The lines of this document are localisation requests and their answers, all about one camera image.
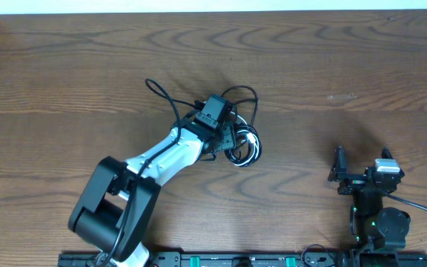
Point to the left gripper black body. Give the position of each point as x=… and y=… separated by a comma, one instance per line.
x=227, y=137

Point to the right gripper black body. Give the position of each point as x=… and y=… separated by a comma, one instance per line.
x=353, y=184

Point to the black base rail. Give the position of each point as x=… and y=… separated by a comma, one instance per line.
x=310, y=258

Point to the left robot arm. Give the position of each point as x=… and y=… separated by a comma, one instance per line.
x=116, y=205

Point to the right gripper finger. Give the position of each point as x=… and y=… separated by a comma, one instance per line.
x=339, y=168
x=386, y=154

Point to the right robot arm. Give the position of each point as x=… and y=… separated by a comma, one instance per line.
x=380, y=231

